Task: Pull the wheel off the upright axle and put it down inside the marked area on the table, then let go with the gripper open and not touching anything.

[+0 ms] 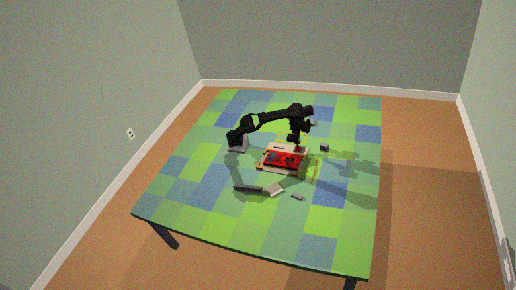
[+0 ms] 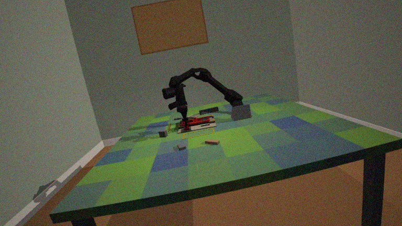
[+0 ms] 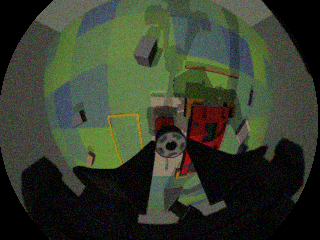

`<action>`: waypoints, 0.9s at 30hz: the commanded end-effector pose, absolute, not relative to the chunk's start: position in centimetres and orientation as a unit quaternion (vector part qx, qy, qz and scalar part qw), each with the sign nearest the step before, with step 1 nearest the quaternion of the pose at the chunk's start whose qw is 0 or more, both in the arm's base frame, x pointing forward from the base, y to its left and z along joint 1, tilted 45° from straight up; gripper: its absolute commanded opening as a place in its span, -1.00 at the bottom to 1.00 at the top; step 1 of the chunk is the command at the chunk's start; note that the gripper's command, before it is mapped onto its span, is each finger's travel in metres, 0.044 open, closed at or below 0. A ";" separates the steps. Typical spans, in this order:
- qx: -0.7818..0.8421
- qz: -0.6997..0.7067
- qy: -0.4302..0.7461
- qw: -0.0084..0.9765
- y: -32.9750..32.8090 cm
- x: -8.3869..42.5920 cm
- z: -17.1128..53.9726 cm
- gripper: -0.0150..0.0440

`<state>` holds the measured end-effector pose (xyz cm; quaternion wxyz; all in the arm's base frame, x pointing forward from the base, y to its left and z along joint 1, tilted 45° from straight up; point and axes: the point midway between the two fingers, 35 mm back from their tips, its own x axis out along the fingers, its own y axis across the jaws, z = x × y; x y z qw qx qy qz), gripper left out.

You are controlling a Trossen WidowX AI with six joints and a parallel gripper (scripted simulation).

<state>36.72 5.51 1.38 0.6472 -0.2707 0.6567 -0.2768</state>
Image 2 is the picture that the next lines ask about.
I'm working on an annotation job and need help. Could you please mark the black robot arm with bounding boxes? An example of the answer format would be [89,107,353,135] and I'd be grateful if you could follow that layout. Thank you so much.
[162,67,243,110]

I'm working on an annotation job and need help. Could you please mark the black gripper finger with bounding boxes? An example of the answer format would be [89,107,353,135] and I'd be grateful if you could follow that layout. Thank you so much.
[180,111,187,120]

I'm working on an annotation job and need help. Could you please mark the brown rectangular block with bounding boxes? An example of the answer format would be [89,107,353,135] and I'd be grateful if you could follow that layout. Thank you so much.
[205,139,220,145]

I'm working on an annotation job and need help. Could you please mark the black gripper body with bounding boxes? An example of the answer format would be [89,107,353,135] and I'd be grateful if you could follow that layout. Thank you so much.
[176,95,187,112]

